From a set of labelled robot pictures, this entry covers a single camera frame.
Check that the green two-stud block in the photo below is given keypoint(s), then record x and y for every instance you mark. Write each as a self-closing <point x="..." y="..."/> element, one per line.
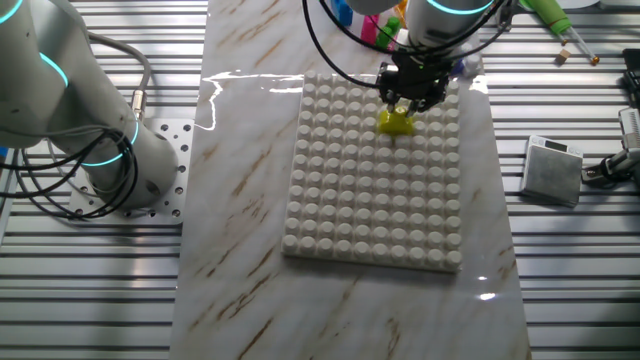
<point x="387" y="32"/>

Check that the white four-stud block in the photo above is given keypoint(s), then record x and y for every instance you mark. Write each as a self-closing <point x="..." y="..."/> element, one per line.
<point x="472" y="61"/>

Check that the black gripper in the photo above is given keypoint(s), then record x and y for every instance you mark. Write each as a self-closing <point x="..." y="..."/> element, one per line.
<point x="415" y="80"/>

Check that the purple two-stud block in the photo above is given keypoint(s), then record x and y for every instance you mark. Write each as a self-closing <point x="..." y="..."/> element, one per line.
<point x="457" y="69"/>

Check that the yellow two-stud block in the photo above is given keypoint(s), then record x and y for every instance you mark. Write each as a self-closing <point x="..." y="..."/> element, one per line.
<point x="396" y="124"/>

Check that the orange four-stud block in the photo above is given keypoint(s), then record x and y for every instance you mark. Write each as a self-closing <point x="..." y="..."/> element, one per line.
<point x="401" y="10"/>

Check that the white studded baseplate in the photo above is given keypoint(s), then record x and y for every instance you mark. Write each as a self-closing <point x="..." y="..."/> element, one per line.
<point x="370" y="200"/>

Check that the silver digital scale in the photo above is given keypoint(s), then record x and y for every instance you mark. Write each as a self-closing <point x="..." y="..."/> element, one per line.
<point x="550" y="172"/>

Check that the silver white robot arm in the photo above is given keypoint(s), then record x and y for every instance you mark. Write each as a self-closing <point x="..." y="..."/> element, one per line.
<point x="50" y="100"/>

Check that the small wooden cube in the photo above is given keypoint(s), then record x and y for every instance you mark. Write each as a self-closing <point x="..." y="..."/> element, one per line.
<point x="563" y="56"/>

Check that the blue four-stud block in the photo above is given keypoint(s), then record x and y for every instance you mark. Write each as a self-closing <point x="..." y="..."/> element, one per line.
<point x="342" y="12"/>

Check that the white marble pattern board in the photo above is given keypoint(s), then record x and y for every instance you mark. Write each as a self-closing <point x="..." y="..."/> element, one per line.
<point x="240" y="150"/>

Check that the magenta three-stud block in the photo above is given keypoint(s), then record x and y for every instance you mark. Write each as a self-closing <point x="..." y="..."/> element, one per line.
<point x="370" y="29"/>

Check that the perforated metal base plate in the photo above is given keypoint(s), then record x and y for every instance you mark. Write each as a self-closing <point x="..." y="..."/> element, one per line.
<point x="177" y="150"/>

